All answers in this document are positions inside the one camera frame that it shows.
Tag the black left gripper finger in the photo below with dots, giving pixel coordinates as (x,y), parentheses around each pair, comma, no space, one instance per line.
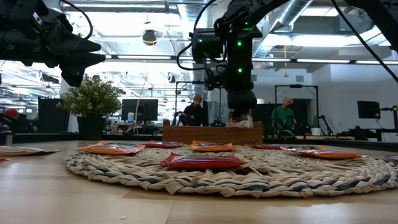
(79,63)
(77,46)

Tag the beige tea packet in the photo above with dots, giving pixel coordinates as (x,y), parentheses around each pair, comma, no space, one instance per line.
(21,151)
(232,122)

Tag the orange tea packet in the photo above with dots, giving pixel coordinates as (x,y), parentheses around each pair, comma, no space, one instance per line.
(211,147)
(109,148)
(326,154)

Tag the black background robot arm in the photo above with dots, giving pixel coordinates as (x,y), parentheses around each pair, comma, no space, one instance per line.
(326,123)

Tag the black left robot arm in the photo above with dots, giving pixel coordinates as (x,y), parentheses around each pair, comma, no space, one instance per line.
(15,37)

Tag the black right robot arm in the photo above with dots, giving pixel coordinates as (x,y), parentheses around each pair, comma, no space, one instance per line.
(239,56)

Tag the wooden three-compartment tea box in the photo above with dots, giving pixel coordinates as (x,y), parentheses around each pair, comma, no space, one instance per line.
(211,135)

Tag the person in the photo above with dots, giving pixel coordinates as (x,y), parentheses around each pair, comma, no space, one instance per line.
(196,113)
(282,115)
(12,113)

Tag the potted green plant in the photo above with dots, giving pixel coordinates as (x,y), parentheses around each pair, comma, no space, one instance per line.
(90,99)

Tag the black cabinet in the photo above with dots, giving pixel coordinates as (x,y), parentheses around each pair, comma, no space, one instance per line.
(51,115)

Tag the ceiling light strip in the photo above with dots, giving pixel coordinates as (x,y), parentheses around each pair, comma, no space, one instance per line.
(144,57)
(321,61)
(376,62)

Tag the round woven straw placemat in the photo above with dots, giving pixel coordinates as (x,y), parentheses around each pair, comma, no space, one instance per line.
(217,180)

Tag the black ceiling lamp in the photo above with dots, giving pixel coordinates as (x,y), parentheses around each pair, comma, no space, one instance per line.
(149,37)

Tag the cactus in white pot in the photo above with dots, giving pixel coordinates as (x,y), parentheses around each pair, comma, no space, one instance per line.
(316,131)

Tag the black computer monitor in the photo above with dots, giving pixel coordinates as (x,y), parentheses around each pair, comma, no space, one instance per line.
(140,109)

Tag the dark background desk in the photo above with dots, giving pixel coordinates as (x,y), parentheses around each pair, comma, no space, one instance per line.
(373,130)

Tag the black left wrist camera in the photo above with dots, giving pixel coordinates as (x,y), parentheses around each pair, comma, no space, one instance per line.
(70,28)

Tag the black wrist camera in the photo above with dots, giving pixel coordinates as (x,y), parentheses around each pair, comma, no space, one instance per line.
(70,28)
(214,82)

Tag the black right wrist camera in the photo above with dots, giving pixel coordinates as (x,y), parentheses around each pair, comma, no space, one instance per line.
(214,82)

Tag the black aluminium table frame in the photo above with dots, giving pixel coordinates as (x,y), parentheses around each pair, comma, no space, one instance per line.
(130,137)

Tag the silver ventilation duct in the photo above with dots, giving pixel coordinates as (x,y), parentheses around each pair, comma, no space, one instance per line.
(293,11)
(188,15)

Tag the black wall monitor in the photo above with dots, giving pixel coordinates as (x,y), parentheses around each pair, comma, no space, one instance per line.
(368,109)

